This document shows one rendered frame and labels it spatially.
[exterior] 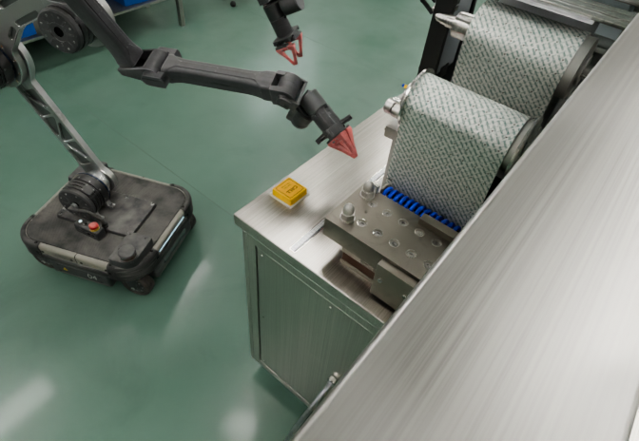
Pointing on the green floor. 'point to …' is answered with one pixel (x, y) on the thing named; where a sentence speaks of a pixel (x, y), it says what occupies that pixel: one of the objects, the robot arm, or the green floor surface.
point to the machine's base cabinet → (298, 324)
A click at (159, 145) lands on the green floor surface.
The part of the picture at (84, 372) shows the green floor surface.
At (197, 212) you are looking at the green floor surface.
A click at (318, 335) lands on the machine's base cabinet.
